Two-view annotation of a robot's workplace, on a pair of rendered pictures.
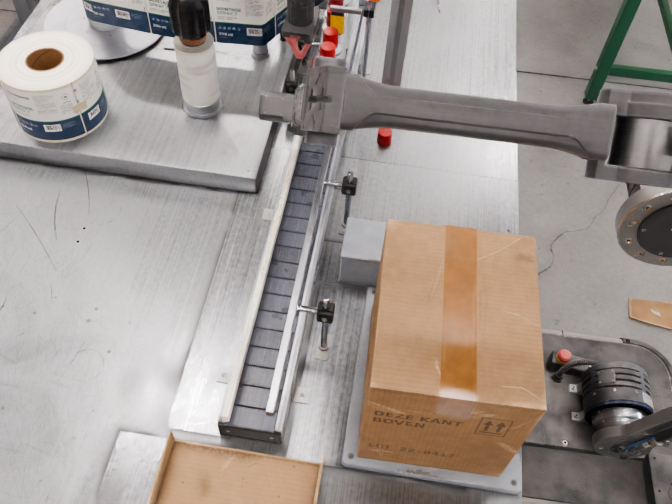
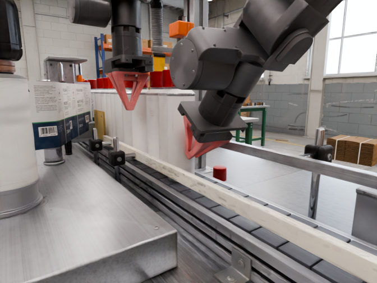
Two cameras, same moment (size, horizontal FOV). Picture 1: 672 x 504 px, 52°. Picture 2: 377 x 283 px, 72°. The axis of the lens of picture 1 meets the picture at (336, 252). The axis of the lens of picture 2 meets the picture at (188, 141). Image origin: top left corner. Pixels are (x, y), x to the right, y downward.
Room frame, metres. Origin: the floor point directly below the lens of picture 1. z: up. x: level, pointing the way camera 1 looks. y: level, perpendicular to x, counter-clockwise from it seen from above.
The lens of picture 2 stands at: (0.76, 0.36, 1.05)
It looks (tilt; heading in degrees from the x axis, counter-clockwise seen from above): 11 degrees down; 321
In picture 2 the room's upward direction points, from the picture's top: straight up
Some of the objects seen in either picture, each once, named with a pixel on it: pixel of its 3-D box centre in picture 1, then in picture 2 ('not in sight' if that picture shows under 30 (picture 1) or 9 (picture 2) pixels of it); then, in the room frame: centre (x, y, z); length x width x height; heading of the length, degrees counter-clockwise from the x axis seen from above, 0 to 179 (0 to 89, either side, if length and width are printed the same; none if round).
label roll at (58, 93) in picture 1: (54, 86); not in sight; (1.16, 0.64, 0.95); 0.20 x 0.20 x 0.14
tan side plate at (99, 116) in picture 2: not in sight; (99, 124); (1.57, 0.06, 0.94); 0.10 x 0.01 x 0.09; 175
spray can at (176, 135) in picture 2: not in sight; (180, 124); (1.14, 0.06, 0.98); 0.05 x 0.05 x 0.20
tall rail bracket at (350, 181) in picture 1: (337, 198); (307, 186); (0.93, 0.00, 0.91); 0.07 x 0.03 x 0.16; 85
